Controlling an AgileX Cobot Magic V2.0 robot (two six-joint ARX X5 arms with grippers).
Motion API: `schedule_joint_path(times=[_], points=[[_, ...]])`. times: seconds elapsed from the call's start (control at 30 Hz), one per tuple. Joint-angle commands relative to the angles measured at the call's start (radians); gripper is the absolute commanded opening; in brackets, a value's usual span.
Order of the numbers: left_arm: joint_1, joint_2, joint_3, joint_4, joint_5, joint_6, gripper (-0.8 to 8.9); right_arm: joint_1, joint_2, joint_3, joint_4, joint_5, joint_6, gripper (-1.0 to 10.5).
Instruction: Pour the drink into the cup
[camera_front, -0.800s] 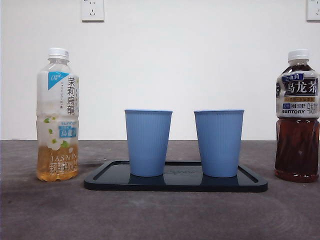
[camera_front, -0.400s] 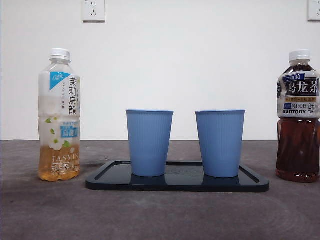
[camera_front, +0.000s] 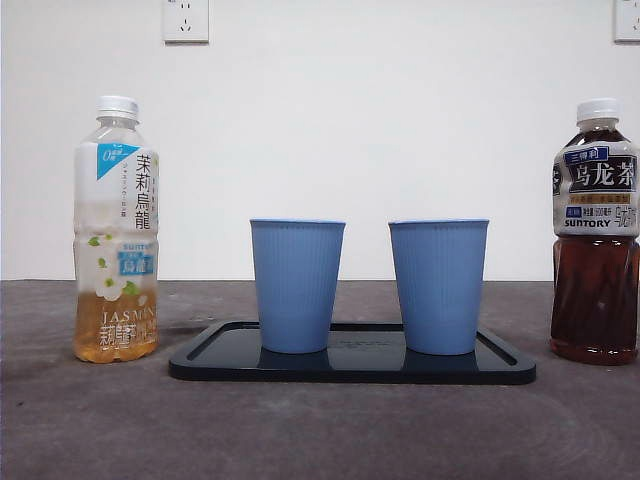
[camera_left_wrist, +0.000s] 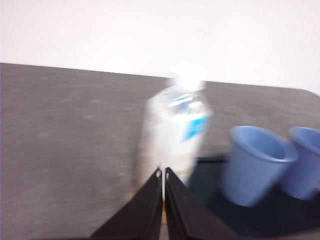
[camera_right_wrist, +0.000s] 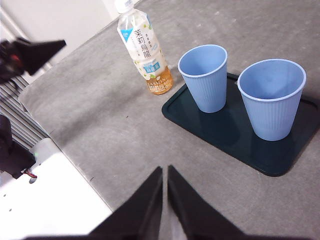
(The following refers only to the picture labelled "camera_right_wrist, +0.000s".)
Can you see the pale jasmine tea bottle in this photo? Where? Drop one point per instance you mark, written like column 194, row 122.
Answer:
column 147, row 55

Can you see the blue ribbed plastic cup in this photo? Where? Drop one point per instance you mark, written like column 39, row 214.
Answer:
column 207, row 92
column 272, row 117

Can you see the dark teal rectangular tray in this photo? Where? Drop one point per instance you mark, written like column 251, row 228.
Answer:
column 225, row 135

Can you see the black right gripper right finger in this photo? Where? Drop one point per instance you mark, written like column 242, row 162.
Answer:
column 192, row 212

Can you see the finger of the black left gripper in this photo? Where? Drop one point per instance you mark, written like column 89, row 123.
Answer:
column 40, row 53

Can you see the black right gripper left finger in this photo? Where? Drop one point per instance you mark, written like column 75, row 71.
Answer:
column 142, row 212

